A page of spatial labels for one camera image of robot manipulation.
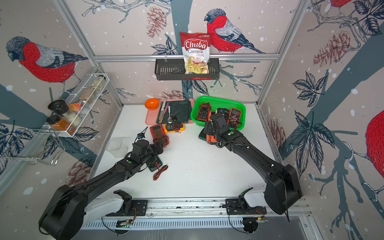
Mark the loose red black leads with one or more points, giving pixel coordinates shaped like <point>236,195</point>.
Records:
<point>160,171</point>

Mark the white-handled spoon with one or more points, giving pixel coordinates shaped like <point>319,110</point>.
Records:
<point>170,119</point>

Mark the gold-handled knife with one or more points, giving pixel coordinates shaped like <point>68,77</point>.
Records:
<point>162,111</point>

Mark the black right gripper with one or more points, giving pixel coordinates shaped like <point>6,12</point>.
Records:
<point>208,126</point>

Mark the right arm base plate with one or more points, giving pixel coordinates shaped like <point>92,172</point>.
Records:
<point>234,207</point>

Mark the white wire spice rack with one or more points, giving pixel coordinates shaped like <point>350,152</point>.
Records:
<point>81,102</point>

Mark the yellow multimeter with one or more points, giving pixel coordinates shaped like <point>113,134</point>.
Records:
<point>174,128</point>

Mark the pink cutting board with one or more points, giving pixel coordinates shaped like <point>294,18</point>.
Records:
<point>153,115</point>

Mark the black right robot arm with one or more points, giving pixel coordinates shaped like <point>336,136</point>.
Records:
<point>283,187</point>

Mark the orange clamp multimeter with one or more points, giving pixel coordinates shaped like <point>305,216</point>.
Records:
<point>212,140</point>

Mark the chuba cassava chips bag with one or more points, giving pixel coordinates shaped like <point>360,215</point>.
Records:
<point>196,52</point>

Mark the black wall basket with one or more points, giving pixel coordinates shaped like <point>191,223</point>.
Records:
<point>174,70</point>

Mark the amber spice jar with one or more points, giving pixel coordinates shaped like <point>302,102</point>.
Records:
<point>60,124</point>

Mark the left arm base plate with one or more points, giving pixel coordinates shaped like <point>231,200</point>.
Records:
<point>131,208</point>

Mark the red clamp multimeter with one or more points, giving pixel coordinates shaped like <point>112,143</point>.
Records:
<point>204,112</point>

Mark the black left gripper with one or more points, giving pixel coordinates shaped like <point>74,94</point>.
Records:
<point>156,152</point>

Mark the clear plastic cup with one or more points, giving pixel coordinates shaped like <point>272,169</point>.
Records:
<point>117,147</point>

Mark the red taped multimeter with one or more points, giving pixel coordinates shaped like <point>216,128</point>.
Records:
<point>159,135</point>

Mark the green-edged black multimeter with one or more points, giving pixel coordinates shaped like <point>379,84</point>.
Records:
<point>154,163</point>

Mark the orange bowl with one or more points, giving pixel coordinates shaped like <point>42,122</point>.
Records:
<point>152,104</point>

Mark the black-lid spice jar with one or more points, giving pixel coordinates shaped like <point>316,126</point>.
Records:
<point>59,107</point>

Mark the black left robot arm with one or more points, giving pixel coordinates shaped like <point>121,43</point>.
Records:
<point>64,215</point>

